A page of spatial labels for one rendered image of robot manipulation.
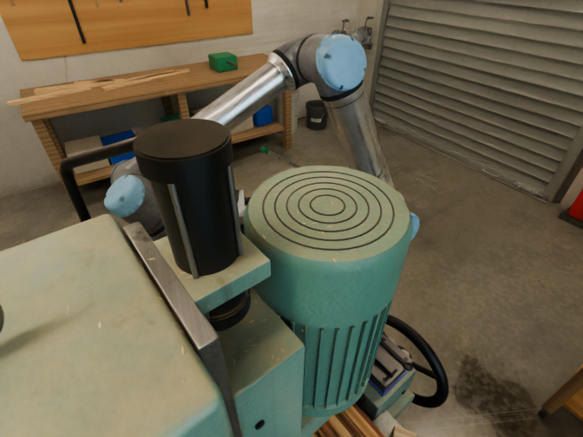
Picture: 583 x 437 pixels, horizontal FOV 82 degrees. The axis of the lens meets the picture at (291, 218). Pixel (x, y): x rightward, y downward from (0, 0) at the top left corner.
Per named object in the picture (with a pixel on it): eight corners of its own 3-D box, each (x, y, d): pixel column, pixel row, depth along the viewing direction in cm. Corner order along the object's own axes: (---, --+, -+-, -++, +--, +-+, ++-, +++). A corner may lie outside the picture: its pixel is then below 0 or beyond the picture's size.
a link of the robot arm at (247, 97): (301, 23, 94) (97, 169, 86) (325, 23, 85) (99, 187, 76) (316, 62, 101) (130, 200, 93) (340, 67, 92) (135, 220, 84)
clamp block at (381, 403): (409, 389, 82) (418, 371, 77) (373, 427, 76) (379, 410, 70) (364, 346, 91) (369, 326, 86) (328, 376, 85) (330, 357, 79)
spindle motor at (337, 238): (393, 368, 53) (452, 212, 34) (309, 448, 45) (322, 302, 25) (318, 297, 64) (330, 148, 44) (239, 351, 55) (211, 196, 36)
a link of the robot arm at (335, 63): (392, 214, 133) (329, 19, 86) (426, 235, 120) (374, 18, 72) (363, 238, 131) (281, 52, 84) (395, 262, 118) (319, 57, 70)
